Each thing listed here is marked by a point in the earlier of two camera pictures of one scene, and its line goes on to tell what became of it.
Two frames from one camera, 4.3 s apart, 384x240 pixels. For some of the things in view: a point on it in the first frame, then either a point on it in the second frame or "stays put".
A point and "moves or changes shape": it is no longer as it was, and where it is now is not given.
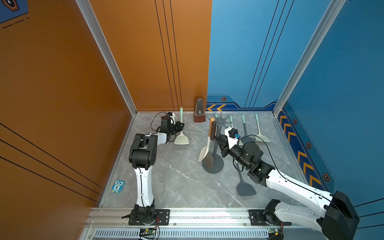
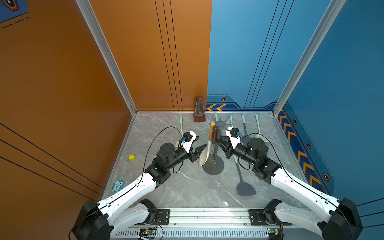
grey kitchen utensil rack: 221,121 stays put
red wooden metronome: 199,116 stays put
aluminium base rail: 108,223 stays put
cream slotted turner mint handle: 181,139 moves or changes shape
